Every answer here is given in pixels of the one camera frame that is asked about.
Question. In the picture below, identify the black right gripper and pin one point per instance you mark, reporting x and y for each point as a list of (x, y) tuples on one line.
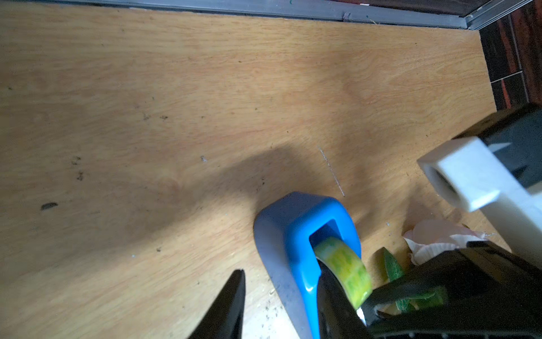
[(514, 136)]

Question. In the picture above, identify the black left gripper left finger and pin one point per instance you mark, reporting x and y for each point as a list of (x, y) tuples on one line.
[(224, 318)]

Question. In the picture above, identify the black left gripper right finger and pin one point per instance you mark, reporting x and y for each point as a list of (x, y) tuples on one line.
[(336, 317)]

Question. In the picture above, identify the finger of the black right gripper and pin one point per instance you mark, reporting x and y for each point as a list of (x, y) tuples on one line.
[(488, 293)]

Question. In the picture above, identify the artificial flower bouquet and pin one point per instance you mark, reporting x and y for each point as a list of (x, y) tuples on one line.
[(426, 241)]

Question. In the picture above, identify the blue tape dispenser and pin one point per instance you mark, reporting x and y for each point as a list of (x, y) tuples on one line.
[(285, 233)]

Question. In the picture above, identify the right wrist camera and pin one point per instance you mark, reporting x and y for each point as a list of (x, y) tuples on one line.
[(468, 175)]

